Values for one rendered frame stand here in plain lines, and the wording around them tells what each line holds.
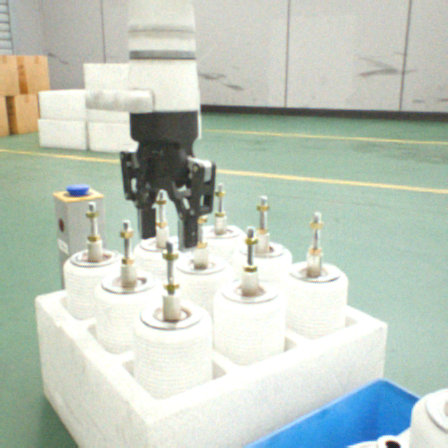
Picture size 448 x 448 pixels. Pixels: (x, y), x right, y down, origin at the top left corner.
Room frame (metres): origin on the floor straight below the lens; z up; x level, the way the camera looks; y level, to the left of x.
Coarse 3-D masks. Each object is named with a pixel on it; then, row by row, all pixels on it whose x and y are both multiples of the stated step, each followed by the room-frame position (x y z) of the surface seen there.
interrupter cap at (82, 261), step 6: (84, 252) 0.80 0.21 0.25; (108, 252) 0.80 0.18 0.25; (114, 252) 0.80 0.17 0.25; (72, 258) 0.78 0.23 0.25; (78, 258) 0.78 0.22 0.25; (84, 258) 0.78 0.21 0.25; (108, 258) 0.78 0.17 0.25; (114, 258) 0.78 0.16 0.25; (78, 264) 0.75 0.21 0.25; (84, 264) 0.75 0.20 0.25; (90, 264) 0.75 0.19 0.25; (96, 264) 0.75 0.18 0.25; (102, 264) 0.75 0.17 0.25; (108, 264) 0.75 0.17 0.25
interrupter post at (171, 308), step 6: (162, 294) 0.58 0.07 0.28; (168, 294) 0.58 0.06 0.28; (174, 294) 0.58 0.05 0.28; (162, 300) 0.58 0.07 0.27; (168, 300) 0.58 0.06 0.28; (174, 300) 0.58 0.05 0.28; (180, 300) 0.59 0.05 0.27; (168, 306) 0.58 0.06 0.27; (174, 306) 0.58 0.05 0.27; (180, 306) 0.58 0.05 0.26; (168, 312) 0.58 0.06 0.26; (174, 312) 0.58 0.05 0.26; (180, 312) 0.58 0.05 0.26; (168, 318) 0.58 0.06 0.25; (174, 318) 0.58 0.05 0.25
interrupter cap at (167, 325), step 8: (152, 304) 0.61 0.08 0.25; (160, 304) 0.61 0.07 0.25; (184, 304) 0.61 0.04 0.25; (192, 304) 0.61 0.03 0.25; (144, 312) 0.59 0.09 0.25; (152, 312) 0.59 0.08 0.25; (160, 312) 0.60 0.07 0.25; (184, 312) 0.60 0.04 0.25; (192, 312) 0.59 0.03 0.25; (200, 312) 0.59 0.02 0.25; (144, 320) 0.57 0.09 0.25; (152, 320) 0.57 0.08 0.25; (160, 320) 0.57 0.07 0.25; (168, 320) 0.57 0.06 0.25; (176, 320) 0.57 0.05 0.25; (184, 320) 0.57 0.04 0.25; (192, 320) 0.57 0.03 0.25; (200, 320) 0.57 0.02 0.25; (152, 328) 0.55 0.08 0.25; (160, 328) 0.55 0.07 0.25; (168, 328) 0.55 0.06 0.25; (176, 328) 0.55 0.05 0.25; (184, 328) 0.55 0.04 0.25
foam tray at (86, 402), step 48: (48, 336) 0.75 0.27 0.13; (96, 336) 0.71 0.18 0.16; (288, 336) 0.67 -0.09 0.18; (336, 336) 0.67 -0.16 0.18; (384, 336) 0.70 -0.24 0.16; (48, 384) 0.77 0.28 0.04; (96, 384) 0.60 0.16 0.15; (240, 384) 0.56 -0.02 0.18; (288, 384) 0.60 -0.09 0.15; (336, 384) 0.65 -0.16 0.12; (96, 432) 0.61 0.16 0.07; (144, 432) 0.49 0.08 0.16; (192, 432) 0.51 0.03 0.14; (240, 432) 0.55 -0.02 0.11
